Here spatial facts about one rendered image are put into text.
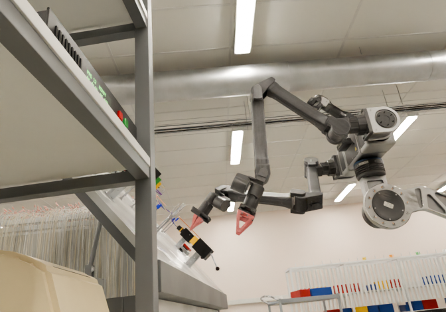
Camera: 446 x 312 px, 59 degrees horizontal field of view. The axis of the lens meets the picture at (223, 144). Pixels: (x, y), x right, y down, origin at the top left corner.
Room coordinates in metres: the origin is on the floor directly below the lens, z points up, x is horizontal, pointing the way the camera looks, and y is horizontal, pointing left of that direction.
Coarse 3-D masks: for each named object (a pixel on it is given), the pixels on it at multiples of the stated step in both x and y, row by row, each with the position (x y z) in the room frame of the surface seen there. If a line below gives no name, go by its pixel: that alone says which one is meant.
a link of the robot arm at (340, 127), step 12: (264, 84) 1.46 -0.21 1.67; (276, 84) 1.47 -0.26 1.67; (252, 96) 1.48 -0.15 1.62; (264, 96) 1.53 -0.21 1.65; (276, 96) 1.49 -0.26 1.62; (288, 96) 1.48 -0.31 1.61; (288, 108) 1.52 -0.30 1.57; (300, 108) 1.48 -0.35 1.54; (312, 108) 1.49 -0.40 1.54; (312, 120) 1.50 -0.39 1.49; (324, 120) 1.48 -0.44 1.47; (336, 120) 1.46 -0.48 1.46; (324, 132) 1.54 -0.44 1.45; (336, 132) 1.46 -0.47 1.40; (336, 144) 1.56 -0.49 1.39
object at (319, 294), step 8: (312, 288) 5.61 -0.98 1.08; (320, 288) 5.63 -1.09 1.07; (328, 288) 5.65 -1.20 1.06; (264, 296) 5.57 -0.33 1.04; (272, 296) 5.42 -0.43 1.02; (296, 296) 5.74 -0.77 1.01; (304, 296) 5.61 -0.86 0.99; (312, 296) 5.54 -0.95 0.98; (320, 296) 5.57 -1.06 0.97; (328, 296) 5.60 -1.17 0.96; (336, 296) 5.63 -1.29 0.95; (272, 304) 5.71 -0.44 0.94; (280, 304) 5.43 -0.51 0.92
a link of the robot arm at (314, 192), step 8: (304, 160) 1.99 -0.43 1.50; (312, 160) 1.98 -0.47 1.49; (312, 168) 1.95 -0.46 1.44; (304, 176) 2.05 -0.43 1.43; (312, 176) 1.90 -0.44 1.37; (312, 184) 1.84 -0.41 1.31; (312, 192) 1.76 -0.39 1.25; (320, 192) 1.77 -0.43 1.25; (296, 200) 1.75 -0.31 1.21; (304, 200) 1.74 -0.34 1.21; (312, 200) 1.75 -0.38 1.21; (320, 200) 1.77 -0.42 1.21; (296, 208) 1.78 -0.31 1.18; (304, 208) 1.77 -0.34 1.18; (312, 208) 1.78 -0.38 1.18; (320, 208) 1.79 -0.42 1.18
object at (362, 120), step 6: (360, 114) 1.51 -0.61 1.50; (366, 114) 1.48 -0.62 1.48; (354, 120) 1.48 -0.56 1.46; (360, 120) 1.48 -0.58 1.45; (366, 120) 1.48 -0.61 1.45; (354, 126) 1.49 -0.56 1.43; (360, 126) 1.48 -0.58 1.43; (366, 126) 1.49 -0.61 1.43; (348, 132) 1.53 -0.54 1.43; (354, 132) 1.51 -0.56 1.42; (360, 132) 1.51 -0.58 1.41; (366, 132) 1.50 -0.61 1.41; (372, 132) 1.48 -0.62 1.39; (366, 138) 1.53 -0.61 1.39
